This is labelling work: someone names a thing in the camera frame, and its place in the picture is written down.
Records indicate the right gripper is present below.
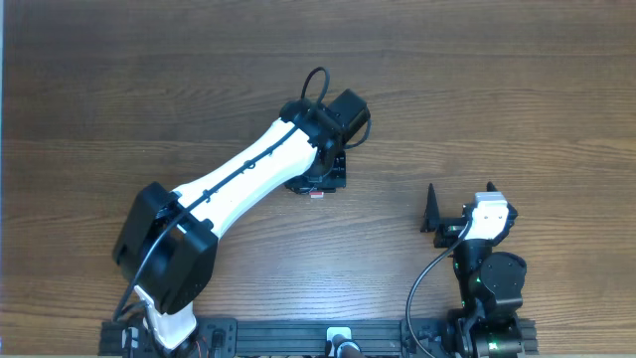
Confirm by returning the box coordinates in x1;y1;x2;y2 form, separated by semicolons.
420;180;520;249

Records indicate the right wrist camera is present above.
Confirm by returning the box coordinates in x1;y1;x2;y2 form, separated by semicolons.
463;191;511;243

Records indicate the mounting rail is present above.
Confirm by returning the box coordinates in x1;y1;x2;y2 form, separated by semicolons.
98;317;540;358

